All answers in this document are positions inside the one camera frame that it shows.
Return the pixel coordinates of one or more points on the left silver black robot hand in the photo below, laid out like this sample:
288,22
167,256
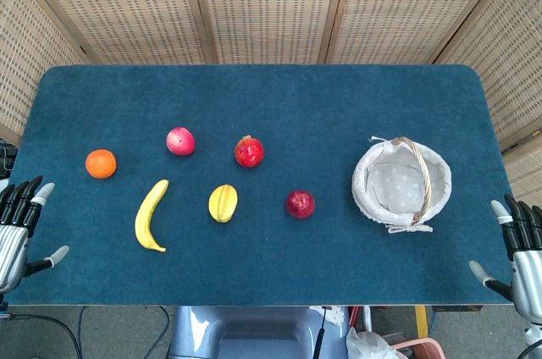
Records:
12,244

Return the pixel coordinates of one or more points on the pink plastic bin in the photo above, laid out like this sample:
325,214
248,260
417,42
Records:
423,349

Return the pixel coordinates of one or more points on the orange fruit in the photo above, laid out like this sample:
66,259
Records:
101,163

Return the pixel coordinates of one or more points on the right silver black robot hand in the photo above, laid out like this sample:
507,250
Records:
527,266

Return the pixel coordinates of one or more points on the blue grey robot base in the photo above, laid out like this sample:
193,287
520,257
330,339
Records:
254,333

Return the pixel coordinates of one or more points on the woven folding screen panel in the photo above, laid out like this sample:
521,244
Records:
271,7
29,58
406,7
508,58
525,177
123,7

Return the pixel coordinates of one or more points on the white plastic bag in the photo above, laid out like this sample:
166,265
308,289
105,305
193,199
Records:
368,346

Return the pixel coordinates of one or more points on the yellow bar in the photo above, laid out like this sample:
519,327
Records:
421,321

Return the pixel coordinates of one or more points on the dark red apple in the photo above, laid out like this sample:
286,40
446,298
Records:
300,204

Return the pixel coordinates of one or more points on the pink red apple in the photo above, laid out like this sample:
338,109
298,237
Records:
180,141

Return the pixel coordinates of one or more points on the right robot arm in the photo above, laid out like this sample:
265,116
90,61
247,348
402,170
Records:
534,340

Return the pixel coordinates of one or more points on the yellow banana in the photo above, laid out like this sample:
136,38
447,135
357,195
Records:
149,217

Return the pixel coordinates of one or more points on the yellow starfruit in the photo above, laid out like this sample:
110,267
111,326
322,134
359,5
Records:
223,203

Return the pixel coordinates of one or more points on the blue table mat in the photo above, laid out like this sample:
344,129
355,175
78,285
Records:
271,105

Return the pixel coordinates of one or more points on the wicker basket with cloth liner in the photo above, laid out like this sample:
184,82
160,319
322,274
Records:
394,189

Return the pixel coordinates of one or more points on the thin black rod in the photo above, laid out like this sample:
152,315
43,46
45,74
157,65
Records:
320,338

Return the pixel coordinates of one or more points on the red strawberry fruit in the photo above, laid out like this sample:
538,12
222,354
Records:
249,151

